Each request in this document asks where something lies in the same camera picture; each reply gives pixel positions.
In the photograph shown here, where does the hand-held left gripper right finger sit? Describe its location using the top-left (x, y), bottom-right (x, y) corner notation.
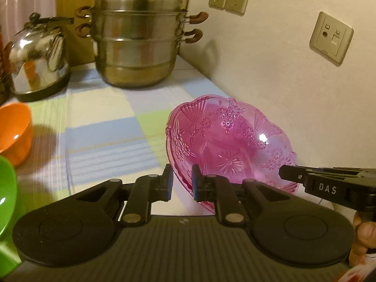
top-left (191, 164), bottom-right (283, 227)

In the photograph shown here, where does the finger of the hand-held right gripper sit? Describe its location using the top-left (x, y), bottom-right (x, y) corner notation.
top-left (278, 164), bottom-right (309, 189)

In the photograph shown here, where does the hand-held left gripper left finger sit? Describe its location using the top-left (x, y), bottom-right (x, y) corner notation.
top-left (75, 164), bottom-right (174, 227)

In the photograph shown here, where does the pink patterned plastic bowl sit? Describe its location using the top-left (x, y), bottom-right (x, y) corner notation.
top-left (166, 95), bottom-right (301, 215)

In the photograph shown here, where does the green bowl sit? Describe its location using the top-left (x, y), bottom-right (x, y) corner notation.
top-left (0, 155), bottom-right (19, 240)

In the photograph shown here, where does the orange bowl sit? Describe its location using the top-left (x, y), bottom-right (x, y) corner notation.
top-left (0, 103), bottom-right (33, 168)

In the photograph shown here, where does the person's right hand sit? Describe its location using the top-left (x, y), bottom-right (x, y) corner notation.
top-left (348, 211), bottom-right (376, 267)

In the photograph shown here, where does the checked tablecloth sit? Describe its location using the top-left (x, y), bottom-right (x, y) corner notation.
top-left (0, 55), bottom-right (235, 282)

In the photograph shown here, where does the red and white cloth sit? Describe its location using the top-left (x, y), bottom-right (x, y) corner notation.
top-left (337, 254), bottom-right (376, 282)

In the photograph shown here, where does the stainless steel steamer pot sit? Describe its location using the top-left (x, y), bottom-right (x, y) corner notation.
top-left (74, 0), bottom-right (209, 88)

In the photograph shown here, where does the stainless steel kettle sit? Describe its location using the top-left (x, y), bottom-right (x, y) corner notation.
top-left (5, 12), bottom-right (74, 103)

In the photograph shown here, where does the dark bottle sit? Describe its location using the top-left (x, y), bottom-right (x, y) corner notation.
top-left (0, 25), bottom-right (15, 105)

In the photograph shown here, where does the beige wall data socket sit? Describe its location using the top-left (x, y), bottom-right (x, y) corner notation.
top-left (309, 11), bottom-right (354, 66)

